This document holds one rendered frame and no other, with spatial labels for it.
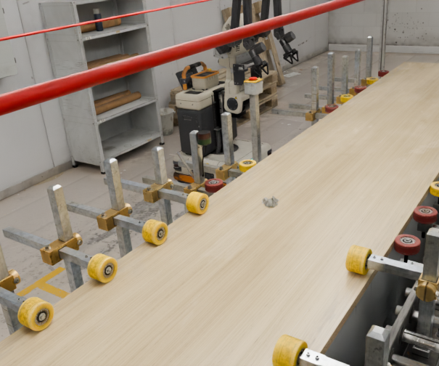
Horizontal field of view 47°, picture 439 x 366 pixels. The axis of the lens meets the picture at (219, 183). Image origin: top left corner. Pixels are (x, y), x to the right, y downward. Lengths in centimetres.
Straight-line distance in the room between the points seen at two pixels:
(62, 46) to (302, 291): 371
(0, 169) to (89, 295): 327
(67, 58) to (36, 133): 75
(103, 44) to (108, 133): 91
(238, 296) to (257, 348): 22
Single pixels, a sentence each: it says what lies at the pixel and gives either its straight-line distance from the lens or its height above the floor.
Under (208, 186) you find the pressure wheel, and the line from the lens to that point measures 217.
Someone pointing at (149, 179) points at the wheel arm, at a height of 86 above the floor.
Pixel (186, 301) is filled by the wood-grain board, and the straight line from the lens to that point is 149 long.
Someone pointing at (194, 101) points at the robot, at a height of 77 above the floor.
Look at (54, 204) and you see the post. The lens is 171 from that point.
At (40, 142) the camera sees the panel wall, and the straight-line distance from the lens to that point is 497.
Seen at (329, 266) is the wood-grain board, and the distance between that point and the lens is 161.
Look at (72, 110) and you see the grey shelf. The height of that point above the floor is 60.
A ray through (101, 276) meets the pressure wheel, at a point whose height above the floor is 94.
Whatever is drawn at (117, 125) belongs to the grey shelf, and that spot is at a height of 22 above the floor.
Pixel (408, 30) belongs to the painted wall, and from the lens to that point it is 975.
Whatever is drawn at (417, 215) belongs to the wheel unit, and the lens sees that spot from 194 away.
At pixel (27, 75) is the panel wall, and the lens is 484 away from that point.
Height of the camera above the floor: 179
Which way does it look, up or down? 24 degrees down
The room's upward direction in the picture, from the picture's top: 5 degrees counter-clockwise
